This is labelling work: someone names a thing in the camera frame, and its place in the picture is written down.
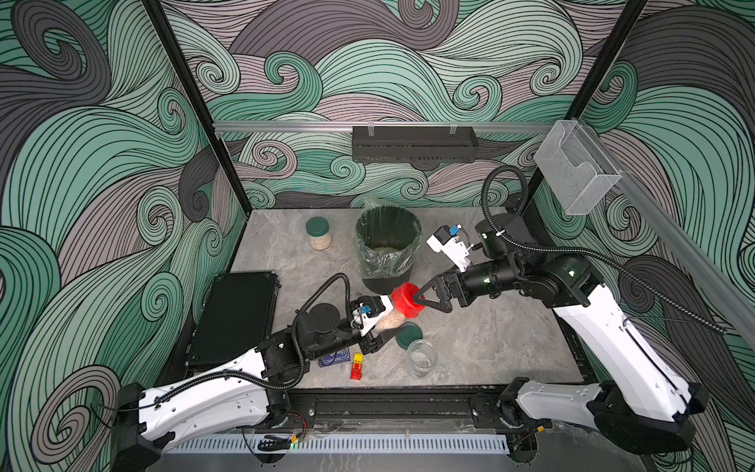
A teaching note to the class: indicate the black wall shelf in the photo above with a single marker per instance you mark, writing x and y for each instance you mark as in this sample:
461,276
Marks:
422,146

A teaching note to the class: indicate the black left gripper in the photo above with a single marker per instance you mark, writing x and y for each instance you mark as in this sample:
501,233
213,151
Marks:
373,342

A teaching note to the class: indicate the glass oatmeal jar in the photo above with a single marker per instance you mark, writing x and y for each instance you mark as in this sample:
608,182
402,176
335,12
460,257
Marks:
422,358

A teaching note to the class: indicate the black bin with green liner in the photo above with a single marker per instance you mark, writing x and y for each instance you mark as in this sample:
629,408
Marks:
387,240

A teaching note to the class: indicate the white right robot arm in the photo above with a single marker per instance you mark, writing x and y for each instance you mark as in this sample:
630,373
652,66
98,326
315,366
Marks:
644,407

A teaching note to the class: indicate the white slotted cable duct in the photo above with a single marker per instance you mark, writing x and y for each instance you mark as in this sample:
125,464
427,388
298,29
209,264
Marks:
426,443

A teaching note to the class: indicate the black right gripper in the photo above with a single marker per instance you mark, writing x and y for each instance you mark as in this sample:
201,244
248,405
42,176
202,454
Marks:
441,281

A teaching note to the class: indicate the aluminium wall rail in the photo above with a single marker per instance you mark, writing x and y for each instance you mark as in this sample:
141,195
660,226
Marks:
277,126

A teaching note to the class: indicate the green-lidded oatmeal jar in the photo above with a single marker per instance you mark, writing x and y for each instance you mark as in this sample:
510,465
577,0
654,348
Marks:
318,230

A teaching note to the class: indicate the black flat tray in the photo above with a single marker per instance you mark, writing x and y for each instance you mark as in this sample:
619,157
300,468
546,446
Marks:
237,316

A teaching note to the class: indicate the red-lidded oatmeal jar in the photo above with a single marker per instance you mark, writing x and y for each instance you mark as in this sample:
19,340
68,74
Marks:
404,307

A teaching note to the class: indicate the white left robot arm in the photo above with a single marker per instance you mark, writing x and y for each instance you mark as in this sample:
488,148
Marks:
248,391

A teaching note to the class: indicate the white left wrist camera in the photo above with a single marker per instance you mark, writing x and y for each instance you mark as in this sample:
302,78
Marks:
367,311

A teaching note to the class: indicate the green jar lid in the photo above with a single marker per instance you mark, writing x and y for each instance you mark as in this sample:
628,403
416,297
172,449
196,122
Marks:
409,333

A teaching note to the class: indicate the black corner frame post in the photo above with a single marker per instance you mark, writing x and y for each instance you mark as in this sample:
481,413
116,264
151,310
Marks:
180,64

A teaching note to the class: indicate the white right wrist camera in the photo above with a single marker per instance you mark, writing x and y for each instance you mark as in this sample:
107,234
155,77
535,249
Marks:
447,240

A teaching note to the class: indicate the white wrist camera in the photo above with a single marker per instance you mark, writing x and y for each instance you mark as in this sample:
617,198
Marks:
447,240
367,311

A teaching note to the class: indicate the clear acrylic wall holder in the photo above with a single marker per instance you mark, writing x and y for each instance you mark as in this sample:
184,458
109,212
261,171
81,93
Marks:
577,166

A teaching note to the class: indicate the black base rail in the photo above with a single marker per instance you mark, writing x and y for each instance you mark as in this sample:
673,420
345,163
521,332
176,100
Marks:
480,406

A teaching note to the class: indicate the oatmeal pile in bin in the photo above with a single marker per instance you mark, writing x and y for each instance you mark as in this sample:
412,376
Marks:
388,250

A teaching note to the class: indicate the red yellow toy block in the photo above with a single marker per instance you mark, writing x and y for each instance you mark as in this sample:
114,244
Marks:
356,372

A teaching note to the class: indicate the blue card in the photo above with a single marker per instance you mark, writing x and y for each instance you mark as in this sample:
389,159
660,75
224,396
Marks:
338,357

